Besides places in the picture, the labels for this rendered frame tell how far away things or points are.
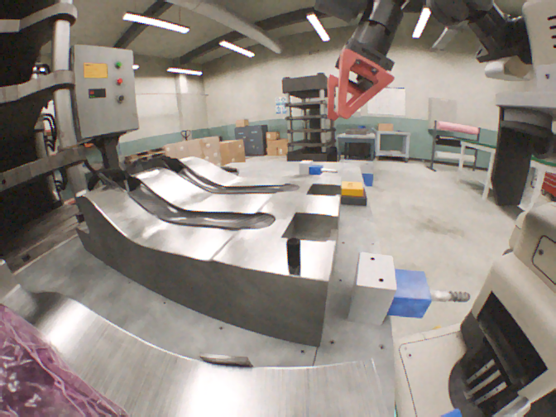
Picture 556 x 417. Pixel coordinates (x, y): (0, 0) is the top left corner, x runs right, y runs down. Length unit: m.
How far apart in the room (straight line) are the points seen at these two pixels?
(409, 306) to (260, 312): 0.14
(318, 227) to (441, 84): 6.98
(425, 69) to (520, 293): 6.86
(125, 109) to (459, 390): 1.67
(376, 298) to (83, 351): 0.22
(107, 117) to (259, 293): 0.93
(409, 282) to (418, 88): 6.74
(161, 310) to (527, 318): 0.50
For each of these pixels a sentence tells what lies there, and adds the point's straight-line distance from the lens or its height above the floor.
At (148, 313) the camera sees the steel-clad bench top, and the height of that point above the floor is 0.80.
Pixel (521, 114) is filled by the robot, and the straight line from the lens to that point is 0.32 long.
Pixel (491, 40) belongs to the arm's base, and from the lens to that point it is 0.50.
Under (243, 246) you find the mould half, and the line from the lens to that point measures 0.16.
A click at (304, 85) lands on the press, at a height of 1.81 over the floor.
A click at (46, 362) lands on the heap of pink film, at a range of 0.15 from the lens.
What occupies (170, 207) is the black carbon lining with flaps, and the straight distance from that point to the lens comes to 0.30.
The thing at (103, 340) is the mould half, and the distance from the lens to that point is 0.16.
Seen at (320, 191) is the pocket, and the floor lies 0.88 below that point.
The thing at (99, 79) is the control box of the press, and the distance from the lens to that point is 1.02.
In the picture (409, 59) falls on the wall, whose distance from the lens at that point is 7.06.
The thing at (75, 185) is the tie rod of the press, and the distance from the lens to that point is 0.78.
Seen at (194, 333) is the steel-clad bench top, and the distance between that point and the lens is 0.23.
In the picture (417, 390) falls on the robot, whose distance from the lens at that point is 0.81.
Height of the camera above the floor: 0.98
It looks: 23 degrees down
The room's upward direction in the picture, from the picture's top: 4 degrees counter-clockwise
